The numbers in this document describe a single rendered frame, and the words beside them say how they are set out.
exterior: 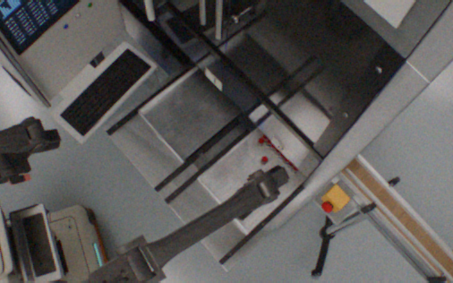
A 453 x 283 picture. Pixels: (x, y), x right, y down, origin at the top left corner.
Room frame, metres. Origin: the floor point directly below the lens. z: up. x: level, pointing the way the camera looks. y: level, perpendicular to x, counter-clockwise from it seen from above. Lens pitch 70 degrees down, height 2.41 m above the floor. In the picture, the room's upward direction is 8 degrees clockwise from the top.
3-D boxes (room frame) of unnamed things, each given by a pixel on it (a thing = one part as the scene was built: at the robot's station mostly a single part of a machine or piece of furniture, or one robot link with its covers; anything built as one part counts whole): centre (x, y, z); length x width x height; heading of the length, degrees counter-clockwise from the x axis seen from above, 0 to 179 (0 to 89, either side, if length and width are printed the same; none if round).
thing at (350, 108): (0.42, -0.25, 1.40); 0.04 x 0.01 x 0.80; 50
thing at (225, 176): (0.42, -0.11, 0.90); 0.34 x 0.26 x 0.04; 140
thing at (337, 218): (0.37, -0.42, 0.87); 0.14 x 0.13 x 0.02; 140
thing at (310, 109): (0.55, -0.11, 1.51); 0.43 x 0.01 x 0.59; 50
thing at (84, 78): (0.73, 0.58, 0.79); 0.45 x 0.28 x 0.03; 149
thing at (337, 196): (0.35, -0.38, 1.00); 0.08 x 0.07 x 0.07; 140
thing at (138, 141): (0.47, 0.06, 0.87); 0.70 x 0.48 x 0.02; 50
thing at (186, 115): (0.64, 0.15, 0.90); 0.34 x 0.26 x 0.04; 140
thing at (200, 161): (0.40, 0.13, 0.91); 0.14 x 0.03 x 0.06; 139
